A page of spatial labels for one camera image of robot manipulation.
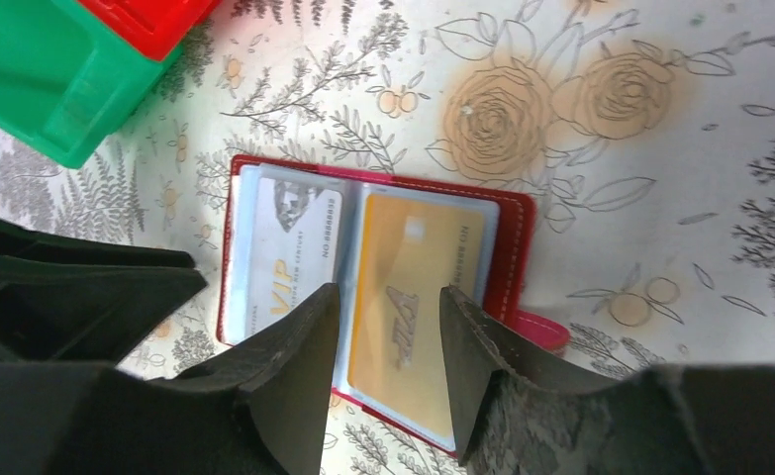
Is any red leather card holder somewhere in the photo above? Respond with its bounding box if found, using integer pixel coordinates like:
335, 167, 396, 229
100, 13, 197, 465
217, 155, 569, 453

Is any floral table mat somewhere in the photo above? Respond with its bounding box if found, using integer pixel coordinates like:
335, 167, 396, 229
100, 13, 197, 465
0, 1, 775, 474

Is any green plastic bin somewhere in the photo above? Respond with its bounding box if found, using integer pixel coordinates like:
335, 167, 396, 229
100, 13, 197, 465
0, 1, 179, 168

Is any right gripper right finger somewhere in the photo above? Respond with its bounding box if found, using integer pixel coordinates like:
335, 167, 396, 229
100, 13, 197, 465
439, 287, 775, 474

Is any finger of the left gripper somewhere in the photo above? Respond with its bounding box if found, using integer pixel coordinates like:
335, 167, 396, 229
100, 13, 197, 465
0, 219, 207, 363

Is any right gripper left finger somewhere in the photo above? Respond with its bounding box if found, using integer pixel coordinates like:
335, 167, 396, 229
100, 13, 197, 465
0, 283, 339, 474

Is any red plastic bin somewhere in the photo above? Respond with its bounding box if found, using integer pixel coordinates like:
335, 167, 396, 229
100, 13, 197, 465
79, 0, 221, 61

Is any gold credit card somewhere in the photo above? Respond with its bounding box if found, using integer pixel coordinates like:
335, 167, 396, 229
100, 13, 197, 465
347, 192, 488, 448

